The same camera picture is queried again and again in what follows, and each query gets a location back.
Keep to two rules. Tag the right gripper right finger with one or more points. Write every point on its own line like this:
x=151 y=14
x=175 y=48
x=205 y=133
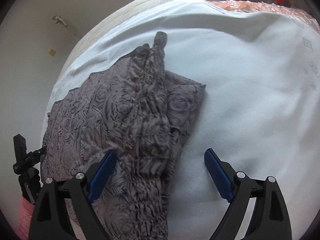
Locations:
x=270 y=217

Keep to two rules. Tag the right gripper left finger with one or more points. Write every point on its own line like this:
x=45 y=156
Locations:
x=50 y=218

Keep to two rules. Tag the grey quilted rose-pattern jacket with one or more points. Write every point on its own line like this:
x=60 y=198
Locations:
x=145 y=114

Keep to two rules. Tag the pink floral quilt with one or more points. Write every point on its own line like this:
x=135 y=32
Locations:
x=299 y=15

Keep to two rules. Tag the pink checked cloth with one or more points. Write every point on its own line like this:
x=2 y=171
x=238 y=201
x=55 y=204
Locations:
x=24 y=219

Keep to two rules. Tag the wall pipe fitting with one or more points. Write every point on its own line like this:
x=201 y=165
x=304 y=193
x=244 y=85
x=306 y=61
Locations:
x=59 y=20

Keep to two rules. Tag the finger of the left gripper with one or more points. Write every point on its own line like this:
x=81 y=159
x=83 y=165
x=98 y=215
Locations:
x=20 y=149

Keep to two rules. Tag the yellow wall socket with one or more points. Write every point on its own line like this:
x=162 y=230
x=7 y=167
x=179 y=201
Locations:
x=52 y=52

